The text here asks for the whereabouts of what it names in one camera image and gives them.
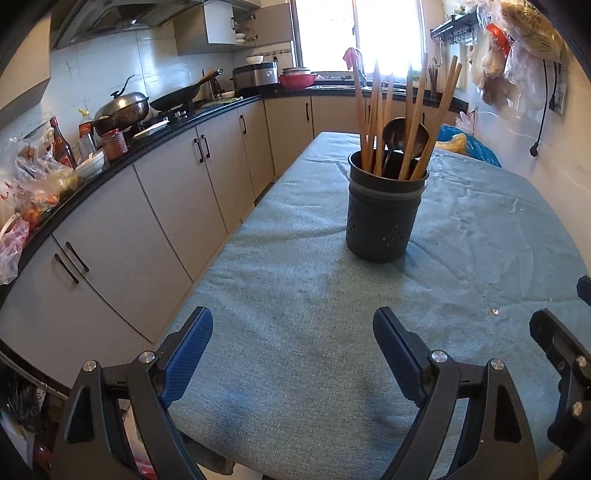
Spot wooden chopstick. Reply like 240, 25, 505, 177
411, 55, 462, 181
352, 0, 370, 172
399, 53, 429, 181
374, 74, 393, 177

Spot lower kitchen cabinets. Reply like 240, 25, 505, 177
0, 94, 459, 388

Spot plastic bags on counter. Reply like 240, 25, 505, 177
1, 134, 80, 285

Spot red lidded jar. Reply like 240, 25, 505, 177
101, 129, 128, 163

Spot sauce bottle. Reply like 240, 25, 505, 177
49, 117, 76, 169

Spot black utensil holder cup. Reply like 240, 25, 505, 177
346, 152, 429, 264

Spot steel pot with lid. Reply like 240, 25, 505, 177
93, 76, 150, 137

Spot black wok pan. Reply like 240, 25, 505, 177
150, 69, 223, 112

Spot blue plastic bag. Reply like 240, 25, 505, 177
438, 124, 502, 168

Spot yellow plastic bag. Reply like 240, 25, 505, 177
435, 133, 468, 155

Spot silver rice cooker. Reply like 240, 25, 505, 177
231, 62, 279, 91

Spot red basin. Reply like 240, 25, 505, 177
279, 73, 317, 91

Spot hanging plastic bags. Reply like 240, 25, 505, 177
470, 1, 564, 111

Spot range hood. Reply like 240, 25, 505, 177
50, 0, 200, 50

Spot pink cloth on faucet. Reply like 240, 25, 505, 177
342, 47, 363, 71

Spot window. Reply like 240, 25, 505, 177
293, 0, 424, 78

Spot black power cable with plug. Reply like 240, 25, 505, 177
529, 59, 562, 158

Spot upper wall cabinets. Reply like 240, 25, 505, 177
173, 1, 294, 56

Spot black wall rack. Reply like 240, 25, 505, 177
430, 10, 479, 44

